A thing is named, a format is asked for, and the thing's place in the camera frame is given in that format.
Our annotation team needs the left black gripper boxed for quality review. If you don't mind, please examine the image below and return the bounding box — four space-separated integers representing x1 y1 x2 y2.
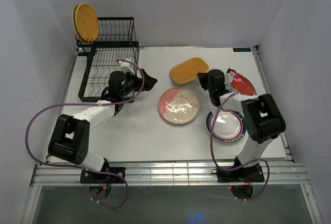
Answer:
120 69 157 98

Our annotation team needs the orange square woven tray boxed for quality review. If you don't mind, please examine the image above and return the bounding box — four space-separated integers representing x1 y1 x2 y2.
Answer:
170 57 209 84

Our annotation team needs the red and teal floral plate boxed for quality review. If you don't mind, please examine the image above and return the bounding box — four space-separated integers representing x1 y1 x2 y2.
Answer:
226 73 257 96

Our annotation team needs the orange round woven plate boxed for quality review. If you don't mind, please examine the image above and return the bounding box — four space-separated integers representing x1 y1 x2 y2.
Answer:
75 3 99 42

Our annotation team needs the green-rimmed round bamboo plate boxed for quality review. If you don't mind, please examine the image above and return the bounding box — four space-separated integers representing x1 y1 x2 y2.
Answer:
72 4 79 39

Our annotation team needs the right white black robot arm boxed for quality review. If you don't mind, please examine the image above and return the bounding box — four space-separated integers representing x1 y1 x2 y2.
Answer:
197 69 286 181

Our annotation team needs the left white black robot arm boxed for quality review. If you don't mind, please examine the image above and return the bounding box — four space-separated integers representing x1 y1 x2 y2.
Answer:
48 58 157 183

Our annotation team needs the pink and cream ceramic plate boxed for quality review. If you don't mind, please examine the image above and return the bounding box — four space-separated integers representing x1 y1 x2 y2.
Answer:
158 87 200 126

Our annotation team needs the blue table label sticker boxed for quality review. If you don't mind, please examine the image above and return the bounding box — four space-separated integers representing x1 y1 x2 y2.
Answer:
233 48 251 52

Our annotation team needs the white plate with green rim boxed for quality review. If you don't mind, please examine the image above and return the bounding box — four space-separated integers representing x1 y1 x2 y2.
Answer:
213 110 247 144

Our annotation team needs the black wire dish rack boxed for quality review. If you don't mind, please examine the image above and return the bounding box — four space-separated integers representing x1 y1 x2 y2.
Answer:
76 17 139 102

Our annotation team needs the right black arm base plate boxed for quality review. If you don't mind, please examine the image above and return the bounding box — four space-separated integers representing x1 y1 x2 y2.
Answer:
211 165 265 183

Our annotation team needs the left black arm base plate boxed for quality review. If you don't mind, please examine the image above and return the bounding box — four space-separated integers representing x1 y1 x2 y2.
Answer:
80 167 126 184

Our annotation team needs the aluminium frame rail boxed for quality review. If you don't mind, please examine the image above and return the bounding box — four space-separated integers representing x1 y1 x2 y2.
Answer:
31 162 310 186

